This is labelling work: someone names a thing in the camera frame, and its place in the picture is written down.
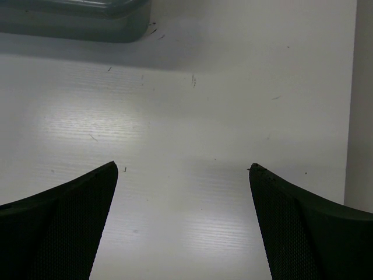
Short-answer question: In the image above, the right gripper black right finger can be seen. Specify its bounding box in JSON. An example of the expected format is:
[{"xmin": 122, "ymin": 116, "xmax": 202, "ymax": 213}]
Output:
[{"xmin": 248, "ymin": 163, "xmax": 372, "ymax": 279}]

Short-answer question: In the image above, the grey plastic bin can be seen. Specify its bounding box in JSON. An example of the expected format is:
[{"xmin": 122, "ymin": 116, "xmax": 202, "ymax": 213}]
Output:
[{"xmin": 1, "ymin": 0, "xmax": 152, "ymax": 43}]

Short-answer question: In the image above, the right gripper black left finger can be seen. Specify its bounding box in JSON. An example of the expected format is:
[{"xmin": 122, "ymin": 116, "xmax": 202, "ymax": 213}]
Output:
[{"xmin": 1, "ymin": 162, "xmax": 118, "ymax": 279}]

